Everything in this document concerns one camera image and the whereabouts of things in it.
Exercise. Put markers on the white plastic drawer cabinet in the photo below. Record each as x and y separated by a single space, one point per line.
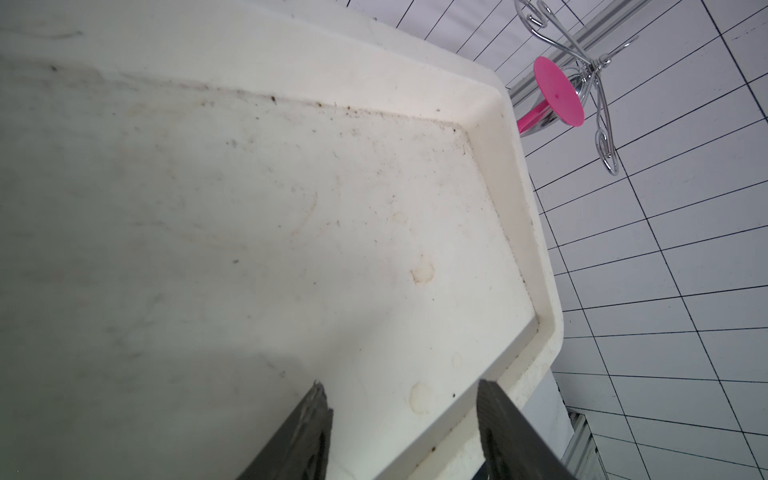
210 207

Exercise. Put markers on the pink plastic goblet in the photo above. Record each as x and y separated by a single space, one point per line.
559 100

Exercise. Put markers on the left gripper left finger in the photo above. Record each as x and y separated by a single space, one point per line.
300 448

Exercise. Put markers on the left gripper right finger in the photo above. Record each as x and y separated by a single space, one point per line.
512 448

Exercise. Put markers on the chrome glass holder stand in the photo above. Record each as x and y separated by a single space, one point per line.
541 21

